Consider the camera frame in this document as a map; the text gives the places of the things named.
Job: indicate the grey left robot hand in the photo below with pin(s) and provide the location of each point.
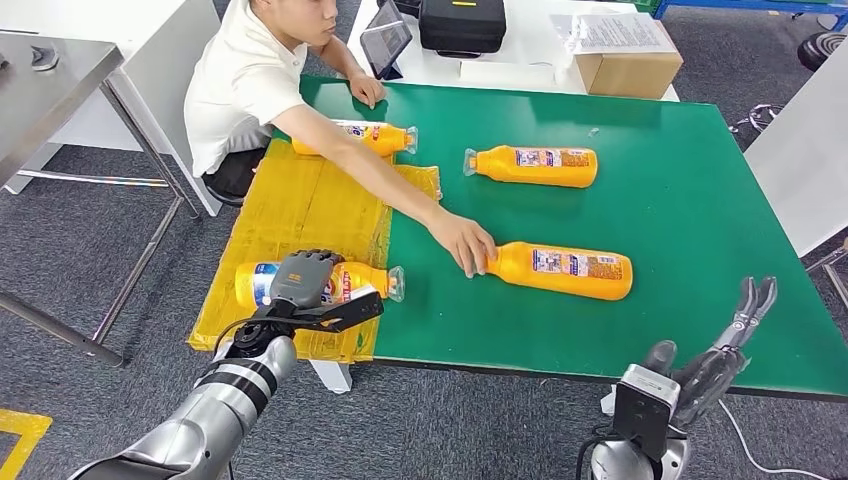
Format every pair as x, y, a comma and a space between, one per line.
301, 281

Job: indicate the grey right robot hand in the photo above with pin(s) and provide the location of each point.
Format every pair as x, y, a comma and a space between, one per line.
715, 378

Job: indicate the orange detergent bottle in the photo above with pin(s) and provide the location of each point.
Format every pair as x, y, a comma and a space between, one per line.
503, 172
563, 285
361, 278
387, 139

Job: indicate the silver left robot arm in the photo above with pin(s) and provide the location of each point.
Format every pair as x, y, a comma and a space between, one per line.
218, 404

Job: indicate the yellow taped cardboard sheet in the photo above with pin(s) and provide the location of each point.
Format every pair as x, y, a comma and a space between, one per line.
285, 212

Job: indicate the person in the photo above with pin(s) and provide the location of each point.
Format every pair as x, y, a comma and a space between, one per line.
245, 86

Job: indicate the white board panel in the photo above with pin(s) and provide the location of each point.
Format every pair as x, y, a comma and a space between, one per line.
808, 152

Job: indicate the grey tablet on stand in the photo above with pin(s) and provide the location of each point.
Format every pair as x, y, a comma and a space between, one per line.
385, 36

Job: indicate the black carrying case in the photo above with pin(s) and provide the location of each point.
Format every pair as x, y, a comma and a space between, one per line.
464, 26

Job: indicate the yellow floor tape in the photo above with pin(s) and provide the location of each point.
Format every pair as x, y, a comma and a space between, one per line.
26, 427

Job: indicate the brown cardboard box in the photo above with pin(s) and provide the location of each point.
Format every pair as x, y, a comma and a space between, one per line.
623, 77

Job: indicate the steel table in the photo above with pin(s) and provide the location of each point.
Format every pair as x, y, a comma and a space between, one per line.
40, 99

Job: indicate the white table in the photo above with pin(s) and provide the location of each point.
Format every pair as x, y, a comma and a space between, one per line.
530, 33

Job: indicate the black round stool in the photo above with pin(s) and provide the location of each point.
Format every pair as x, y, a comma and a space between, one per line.
825, 52

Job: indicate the printed paper in sleeve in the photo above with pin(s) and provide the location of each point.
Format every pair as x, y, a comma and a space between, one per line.
616, 32

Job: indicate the blue metal rack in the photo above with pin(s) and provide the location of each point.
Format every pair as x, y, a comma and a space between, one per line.
729, 5

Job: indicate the green plastic crate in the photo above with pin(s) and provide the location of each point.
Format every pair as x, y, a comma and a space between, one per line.
648, 4

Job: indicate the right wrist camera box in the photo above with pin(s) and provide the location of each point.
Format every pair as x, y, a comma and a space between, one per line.
646, 411

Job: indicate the metal frame leg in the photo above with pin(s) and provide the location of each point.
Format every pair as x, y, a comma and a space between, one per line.
828, 258

